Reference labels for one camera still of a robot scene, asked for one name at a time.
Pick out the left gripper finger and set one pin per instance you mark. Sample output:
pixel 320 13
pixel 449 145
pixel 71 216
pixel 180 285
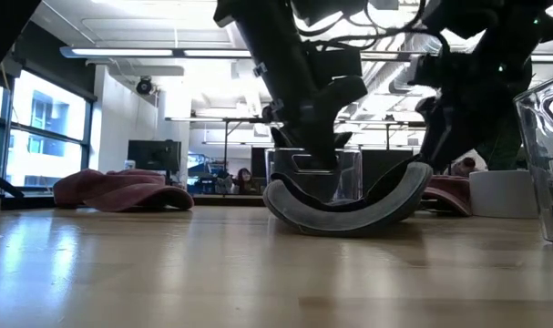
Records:
pixel 321 150

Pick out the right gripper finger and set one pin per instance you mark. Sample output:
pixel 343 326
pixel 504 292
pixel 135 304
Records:
pixel 444 136

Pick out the maroon baseball cap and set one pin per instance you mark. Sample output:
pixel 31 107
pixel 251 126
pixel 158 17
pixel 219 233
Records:
pixel 121 196
pixel 449 191

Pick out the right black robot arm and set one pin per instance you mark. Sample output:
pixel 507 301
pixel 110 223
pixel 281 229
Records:
pixel 485 23

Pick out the person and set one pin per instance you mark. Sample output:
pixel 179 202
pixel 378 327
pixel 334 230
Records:
pixel 243 180
pixel 465 166

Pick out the clear plastic bin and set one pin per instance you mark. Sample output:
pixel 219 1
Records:
pixel 352 173
pixel 545 182

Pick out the black display panel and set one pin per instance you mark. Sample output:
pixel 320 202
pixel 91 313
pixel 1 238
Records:
pixel 376 168

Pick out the snake plant in white pot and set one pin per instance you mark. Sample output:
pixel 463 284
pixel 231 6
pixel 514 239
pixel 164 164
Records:
pixel 501 196

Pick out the black computer monitor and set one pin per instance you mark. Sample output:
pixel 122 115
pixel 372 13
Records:
pixel 153 155

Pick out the round black ceiling speaker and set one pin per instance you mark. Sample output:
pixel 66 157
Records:
pixel 144 85

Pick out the white wipes tub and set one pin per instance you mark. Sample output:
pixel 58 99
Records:
pixel 129 165

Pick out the ceiling light strip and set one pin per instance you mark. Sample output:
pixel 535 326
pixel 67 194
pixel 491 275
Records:
pixel 121 52

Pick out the large glass window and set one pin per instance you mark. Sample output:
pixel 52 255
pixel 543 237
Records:
pixel 53 114

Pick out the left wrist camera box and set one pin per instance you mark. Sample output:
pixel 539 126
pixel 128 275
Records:
pixel 337 61

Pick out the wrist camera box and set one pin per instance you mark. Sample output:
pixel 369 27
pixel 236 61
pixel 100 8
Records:
pixel 337 61
pixel 424 70

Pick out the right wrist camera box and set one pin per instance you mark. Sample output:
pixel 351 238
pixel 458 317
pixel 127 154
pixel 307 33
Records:
pixel 424 70

